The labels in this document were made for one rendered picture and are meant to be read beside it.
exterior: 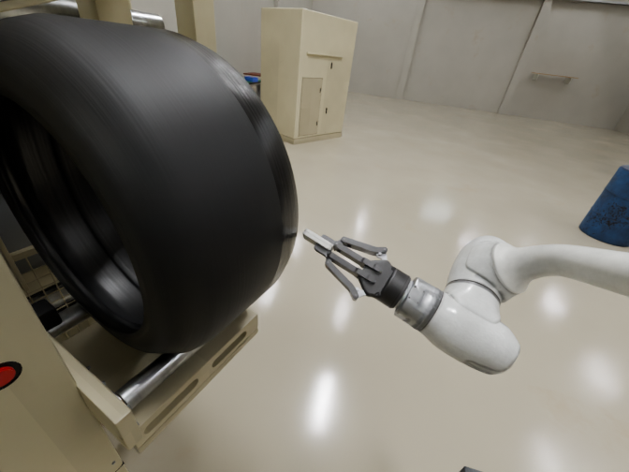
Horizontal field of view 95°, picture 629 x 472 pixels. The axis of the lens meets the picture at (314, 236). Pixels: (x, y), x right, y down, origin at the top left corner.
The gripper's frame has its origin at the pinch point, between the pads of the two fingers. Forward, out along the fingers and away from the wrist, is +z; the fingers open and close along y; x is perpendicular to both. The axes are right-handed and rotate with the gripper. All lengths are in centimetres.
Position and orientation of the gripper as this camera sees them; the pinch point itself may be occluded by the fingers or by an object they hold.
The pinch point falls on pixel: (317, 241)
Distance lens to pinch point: 62.6
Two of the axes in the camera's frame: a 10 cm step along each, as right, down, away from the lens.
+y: -5.7, 7.7, -3.0
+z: -8.2, -5.1, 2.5
